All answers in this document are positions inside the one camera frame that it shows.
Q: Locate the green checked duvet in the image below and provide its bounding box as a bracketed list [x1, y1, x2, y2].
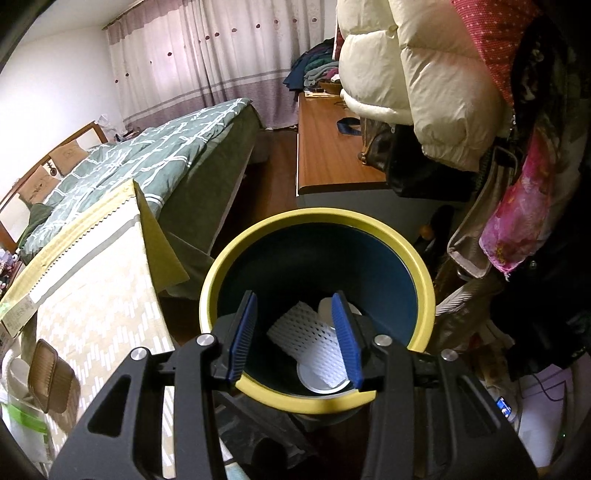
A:
[19, 98, 252, 261]

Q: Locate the clear jar green tape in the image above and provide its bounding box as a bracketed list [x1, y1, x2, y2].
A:
[1, 358, 52, 464]

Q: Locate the left brown pillow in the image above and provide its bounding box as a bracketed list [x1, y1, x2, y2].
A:
[18, 166, 59, 204]

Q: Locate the brown pillow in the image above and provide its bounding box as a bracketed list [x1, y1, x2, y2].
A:
[18, 166, 59, 204]
[49, 140, 89, 176]

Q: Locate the clothes pile on desk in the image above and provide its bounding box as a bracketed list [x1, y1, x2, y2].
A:
[283, 38, 338, 92]

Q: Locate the cream puffer jacket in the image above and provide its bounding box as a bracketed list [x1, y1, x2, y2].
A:
[335, 1, 505, 172]

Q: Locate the wooden desk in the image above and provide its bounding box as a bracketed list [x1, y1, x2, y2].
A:
[295, 95, 442, 239]

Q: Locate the paper cup with strawberry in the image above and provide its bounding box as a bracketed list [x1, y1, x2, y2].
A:
[317, 297, 362, 336]

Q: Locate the wooden bed with headboard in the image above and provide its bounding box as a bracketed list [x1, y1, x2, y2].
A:
[18, 98, 262, 279]

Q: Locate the red dotted jacket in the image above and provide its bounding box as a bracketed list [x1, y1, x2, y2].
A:
[452, 0, 539, 106]

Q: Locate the yellow rimmed blue trash bin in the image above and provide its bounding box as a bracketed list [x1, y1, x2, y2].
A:
[199, 208, 435, 415]

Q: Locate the pink floral scarf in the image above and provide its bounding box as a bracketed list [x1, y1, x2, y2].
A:
[479, 122, 580, 277]

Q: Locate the right brown pillow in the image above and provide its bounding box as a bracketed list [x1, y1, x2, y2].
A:
[49, 140, 89, 176]

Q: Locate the patterned beige green tablecloth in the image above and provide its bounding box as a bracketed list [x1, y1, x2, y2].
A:
[1, 180, 188, 450]

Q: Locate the brown plastic tray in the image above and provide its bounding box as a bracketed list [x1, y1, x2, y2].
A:
[28, 339, 75, 414]

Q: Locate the pink striped curtain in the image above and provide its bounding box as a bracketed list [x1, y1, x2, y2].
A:
[106, 1, 336, 129]

